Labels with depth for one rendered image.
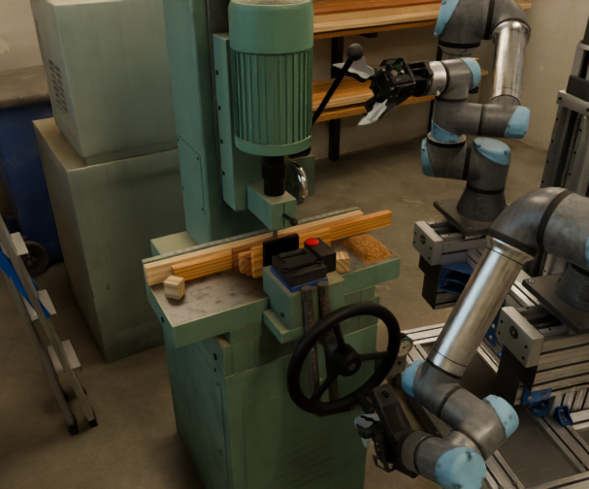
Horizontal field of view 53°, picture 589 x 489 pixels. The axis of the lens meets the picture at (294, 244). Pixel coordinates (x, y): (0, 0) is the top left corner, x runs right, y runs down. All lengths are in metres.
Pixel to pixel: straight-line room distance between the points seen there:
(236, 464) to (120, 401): 0.92
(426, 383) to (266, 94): 0.66
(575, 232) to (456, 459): 0.43
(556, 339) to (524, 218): 0.52
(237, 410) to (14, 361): 1.48
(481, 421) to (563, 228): 0.36
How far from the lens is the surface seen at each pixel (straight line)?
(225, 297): 1.35
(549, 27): 4.97
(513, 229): 1.14
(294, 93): 1.26
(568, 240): 1.10
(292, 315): 1.27
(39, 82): 3.06
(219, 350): 1.39
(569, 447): 2.09
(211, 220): 1.59
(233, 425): 1.54
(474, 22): 1.75
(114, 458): 2.27
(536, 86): 5.07
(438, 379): 1.18
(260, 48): 1.23
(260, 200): 1.42
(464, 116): 1.47
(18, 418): 2.53
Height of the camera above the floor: 1.67
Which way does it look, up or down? 30 degrees down
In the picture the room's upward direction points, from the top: straight up
